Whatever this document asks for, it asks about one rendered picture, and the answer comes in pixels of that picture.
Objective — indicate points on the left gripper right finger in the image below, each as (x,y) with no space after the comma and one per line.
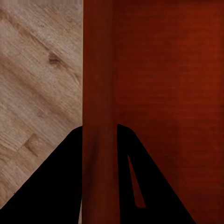
(162,204)

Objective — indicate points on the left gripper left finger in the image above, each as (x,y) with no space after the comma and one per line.
(53,193)

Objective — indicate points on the storage box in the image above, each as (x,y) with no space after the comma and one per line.
(157,67)

